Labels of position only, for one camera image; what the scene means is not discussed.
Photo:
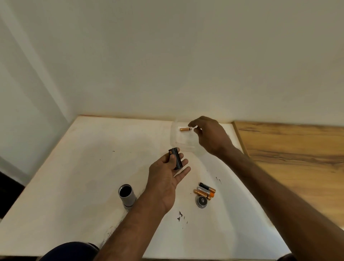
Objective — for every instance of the person's left hand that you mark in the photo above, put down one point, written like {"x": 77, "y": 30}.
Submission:
{"x": 161, "y": 182}

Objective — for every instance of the person's right hand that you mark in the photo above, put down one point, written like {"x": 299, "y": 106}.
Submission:
{"x": 213, "y": 135}

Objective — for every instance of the person's right thumb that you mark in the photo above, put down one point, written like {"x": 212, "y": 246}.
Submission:
{"x": 197, "y": 131}

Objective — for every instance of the person's left thumb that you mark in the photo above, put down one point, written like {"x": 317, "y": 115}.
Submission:
{"x": 166, "y": 159}

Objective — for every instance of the person's left little finger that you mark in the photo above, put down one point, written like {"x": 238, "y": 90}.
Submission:
{"x": 182, "y": 174}

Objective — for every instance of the black battery holder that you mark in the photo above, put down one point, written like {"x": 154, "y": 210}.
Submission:
{"x": 176, "y": 158}

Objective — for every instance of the person's left forearm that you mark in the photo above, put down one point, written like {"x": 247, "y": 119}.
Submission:
{"x": 131, "y": 231}

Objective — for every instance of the person's right forearm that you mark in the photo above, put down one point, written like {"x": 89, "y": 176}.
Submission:
{"x": 282, "y": 204}

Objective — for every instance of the copper battery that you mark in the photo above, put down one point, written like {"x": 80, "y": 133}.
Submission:
{"x": 185, "y": 129}

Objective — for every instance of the clear plastic container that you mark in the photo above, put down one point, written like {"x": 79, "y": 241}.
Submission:
{"x": 185, "y": 141}

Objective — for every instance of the black and orange battery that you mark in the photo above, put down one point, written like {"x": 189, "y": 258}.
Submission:
{"x": 207, "y": 187}

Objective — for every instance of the silver and orange battery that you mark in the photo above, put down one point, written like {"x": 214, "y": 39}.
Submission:
{"x": 205, "y": 192}

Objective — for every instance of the black flashlight end cap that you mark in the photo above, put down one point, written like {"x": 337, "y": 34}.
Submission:
{"x": 201, "y": 201}

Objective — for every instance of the grey flashlight body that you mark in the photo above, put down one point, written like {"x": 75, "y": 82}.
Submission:
{"x": 127, "y": 196}

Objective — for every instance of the person's right leg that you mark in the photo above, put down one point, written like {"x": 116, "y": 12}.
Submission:
{"x": 286, "y": 257}

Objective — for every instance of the person's leg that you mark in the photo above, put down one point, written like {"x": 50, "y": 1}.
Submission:
{"x": 286, "y": 257}
{"x": 71, "y": 252}

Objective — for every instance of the person's left leg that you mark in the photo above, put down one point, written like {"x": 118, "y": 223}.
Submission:
{"x": 71, "y": 252}

